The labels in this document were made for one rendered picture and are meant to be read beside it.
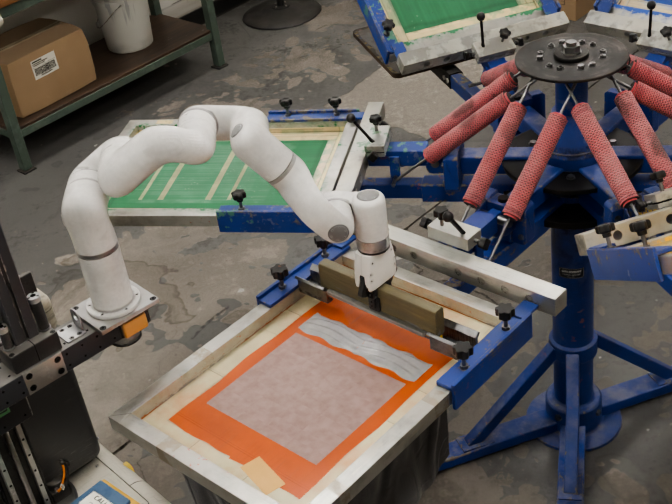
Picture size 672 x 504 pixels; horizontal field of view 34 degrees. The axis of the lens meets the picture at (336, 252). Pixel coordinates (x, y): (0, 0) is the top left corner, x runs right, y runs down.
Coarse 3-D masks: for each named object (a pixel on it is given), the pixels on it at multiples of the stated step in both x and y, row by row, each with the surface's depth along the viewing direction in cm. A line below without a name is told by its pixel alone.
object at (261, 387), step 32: (352, 320) 266; (384, 320) 264; (256, 352) 260; (288, 352) 259; (320, 352) 257; (224, 384) 252; (256, 384) 250; (288, 384) 249; (192, 416) 244; (224, 416) 243; (256, 416) 241; (224, 448) 234
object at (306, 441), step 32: (416, 352) 253; (320, 384) 248; (352, 384) 246; (384, 384) 245; (416, 384) 244; (288, 416) 240; (320, 416) 239; (352, 416) 238; (384, 416) 236; (256, 448) 233; (288, 448) 232; (320, 448) 231; (352, 448) 230; (288, 480) 224
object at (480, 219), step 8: (472, 216) 281; (480, 216) 281; (488, 216) 280; (496, 216) 280; (472, 224) 278; (480, 224) 278; (488, 224) 278; (496, 224) 281; (488, 232) 279; (496, 232) 282; (456, 248) 270; (472, 248) 276
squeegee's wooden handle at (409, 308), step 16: (320, 272) 266; (336, 272) 261; (352, 272) 260; (336, 288) 264; (352, 288) 260; (384, 288) 253; (368, 304) 259; (384, 304) 255; (400, 304) 250; (416, 304) 247; (432, 304) 246; (416, 320) 249; (432, 320) 245
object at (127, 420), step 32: (352, 256) 282; (416, 288) 269; (448, 288) 266; (256, 320) 265; (480, 320) 259; (224, 352) 260; (160, 384) 249; (128, 416) 242; (416, 416) 230; (160, 448) 232; (384, 448) 223; (224, 480) 222; (352, 480) 217
